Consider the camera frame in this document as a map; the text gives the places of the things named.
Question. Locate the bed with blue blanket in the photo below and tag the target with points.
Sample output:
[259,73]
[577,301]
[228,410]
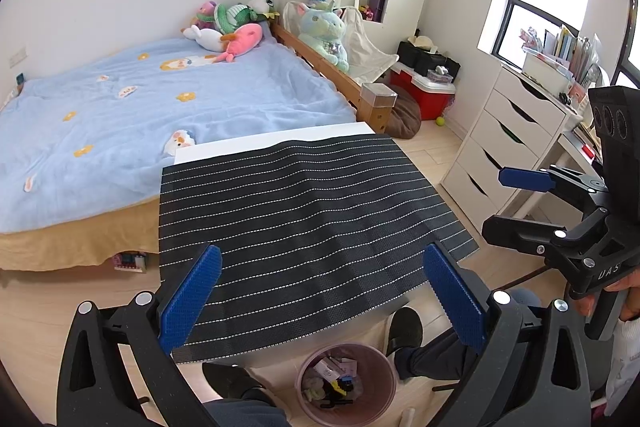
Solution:
[150,117]

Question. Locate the beige bed skirt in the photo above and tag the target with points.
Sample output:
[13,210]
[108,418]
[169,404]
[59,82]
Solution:
[75,242]

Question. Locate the colourful toy box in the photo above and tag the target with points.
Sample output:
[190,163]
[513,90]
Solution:
[131,261]

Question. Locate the red cooler box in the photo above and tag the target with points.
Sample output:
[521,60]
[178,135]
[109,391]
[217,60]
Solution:
[425,99]

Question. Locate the wooden bed frame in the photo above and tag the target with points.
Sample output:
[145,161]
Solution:
[325,62]

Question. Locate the pink purple plush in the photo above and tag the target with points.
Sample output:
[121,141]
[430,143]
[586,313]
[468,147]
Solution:
[205,13]

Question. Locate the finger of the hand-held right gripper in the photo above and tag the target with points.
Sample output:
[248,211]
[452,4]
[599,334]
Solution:
[522,178]
[520,232]

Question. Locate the white green duck plush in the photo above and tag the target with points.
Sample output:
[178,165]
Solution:
[261,6]

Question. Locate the green striped plush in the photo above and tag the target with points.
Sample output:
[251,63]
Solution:
[232,17]

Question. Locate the white desk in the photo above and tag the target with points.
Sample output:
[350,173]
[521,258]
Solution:
[575,147]

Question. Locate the purple paper box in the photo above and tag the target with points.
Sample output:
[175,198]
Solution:
[340,366]

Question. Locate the yellow tennis ball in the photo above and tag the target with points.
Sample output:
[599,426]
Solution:
[441,122]

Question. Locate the white seal plush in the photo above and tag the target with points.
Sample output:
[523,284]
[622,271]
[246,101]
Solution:
[202,38]

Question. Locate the brown beanbag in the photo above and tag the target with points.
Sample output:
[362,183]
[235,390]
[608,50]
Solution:
[405,117]

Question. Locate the person's leg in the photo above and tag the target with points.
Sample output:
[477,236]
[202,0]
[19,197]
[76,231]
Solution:
[405,332]
[235,382]

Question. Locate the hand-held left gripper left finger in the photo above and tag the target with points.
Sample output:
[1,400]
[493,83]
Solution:
[192,297]

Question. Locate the clear corner guard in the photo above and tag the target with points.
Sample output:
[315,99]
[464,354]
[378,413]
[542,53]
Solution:
[379,94]

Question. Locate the pink whale plush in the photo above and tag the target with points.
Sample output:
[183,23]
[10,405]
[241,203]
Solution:
[242,41]

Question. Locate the person's right hand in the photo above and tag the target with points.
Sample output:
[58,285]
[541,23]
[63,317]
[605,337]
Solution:
[631,297]

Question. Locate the row of books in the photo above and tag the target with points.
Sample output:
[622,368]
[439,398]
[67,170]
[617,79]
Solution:
[565,52]

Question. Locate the white drawer cabinet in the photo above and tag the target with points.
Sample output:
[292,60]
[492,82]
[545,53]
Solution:
[500,142]

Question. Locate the black bag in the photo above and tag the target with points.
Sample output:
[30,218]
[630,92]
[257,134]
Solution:
[430,59]

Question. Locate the person's right leg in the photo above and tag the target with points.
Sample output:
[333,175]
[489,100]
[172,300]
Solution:
[405,332]

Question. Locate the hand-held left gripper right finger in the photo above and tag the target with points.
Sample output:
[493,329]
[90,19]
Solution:
[452,297]

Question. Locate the black striped placemat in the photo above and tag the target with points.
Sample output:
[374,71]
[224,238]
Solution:
[300,217]

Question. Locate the pink trash bin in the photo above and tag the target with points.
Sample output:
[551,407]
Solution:
[370,407]

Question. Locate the person's right forearm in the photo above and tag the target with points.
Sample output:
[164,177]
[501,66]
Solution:
[625,367]

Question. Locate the dark purple box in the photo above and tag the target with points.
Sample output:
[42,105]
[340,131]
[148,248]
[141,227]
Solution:
[376,7]

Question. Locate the person's left leg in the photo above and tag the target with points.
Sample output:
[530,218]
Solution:
[235,382]

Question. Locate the straw hat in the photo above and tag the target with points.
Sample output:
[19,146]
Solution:
[422,43]

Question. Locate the mint unicorn plush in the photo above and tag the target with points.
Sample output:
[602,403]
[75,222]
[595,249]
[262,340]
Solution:
[325,34]

